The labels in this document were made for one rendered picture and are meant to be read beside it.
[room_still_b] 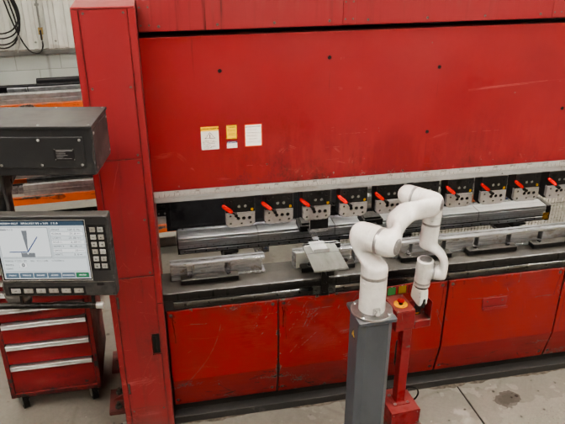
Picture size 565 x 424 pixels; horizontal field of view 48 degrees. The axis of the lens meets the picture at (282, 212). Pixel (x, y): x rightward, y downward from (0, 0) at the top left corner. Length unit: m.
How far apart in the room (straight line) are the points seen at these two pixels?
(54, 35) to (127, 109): 4.57
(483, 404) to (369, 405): 1.09
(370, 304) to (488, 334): 1.33
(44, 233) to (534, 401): 2.95
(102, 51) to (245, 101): 0.71
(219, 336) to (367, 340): 0.92
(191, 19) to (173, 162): 0.68
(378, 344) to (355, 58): 1.34
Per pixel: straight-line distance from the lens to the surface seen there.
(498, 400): 4.18
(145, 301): 3.24
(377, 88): 3.22
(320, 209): 3.36
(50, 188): 5.13
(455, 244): 3.78
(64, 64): 7.41
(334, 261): 3.34
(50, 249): 2.65
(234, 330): 3.51
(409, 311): 3.40
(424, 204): 2.96
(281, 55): 3.06
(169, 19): 2.95
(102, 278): 2.66
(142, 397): 3.60
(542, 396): 4.30
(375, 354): 3.02
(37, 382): 4.03
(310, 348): 3.68
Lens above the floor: 2.66
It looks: 26 degrees down
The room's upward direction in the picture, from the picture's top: straight up
